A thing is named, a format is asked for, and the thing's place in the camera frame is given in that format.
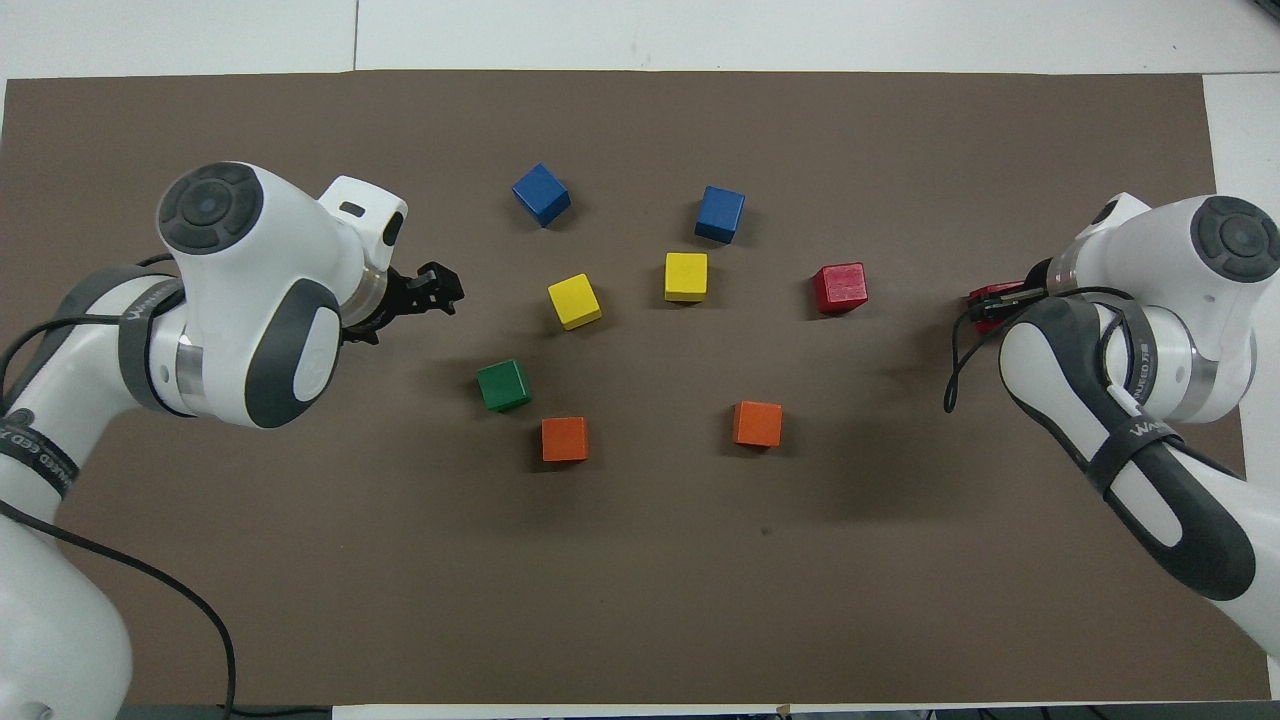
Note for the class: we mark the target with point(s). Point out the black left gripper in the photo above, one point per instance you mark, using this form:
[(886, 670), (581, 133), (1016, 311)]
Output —
[(395, 302)]

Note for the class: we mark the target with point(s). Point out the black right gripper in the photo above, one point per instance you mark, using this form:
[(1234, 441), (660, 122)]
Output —
[(1045, 280)]

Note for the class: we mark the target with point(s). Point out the red wooden cube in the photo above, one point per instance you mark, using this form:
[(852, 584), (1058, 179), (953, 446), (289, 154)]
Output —
[(990, 289), (840, 287)]

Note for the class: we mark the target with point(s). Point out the green wooden cube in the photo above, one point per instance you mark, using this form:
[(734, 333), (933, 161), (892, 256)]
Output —
[(503, 384)]

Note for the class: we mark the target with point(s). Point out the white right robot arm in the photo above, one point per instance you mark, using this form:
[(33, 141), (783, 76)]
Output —
[(1150, 500)]

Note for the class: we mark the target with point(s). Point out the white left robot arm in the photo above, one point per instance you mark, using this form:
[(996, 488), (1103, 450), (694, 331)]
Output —
[(240, 300)]

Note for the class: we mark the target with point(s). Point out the yellow wooden cube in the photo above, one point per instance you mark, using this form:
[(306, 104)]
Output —
[(686, 275), (574, 300)]

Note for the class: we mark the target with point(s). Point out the blue wooden cube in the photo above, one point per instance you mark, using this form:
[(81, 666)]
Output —
[(720, 212), (541, 195)]

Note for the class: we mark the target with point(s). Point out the orange wooden cube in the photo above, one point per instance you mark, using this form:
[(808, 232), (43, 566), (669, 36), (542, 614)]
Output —
[(565, 438), (757, 423)]

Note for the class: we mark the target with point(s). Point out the brown table mat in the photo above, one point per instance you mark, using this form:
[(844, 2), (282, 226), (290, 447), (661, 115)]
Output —
[(650, 560)]

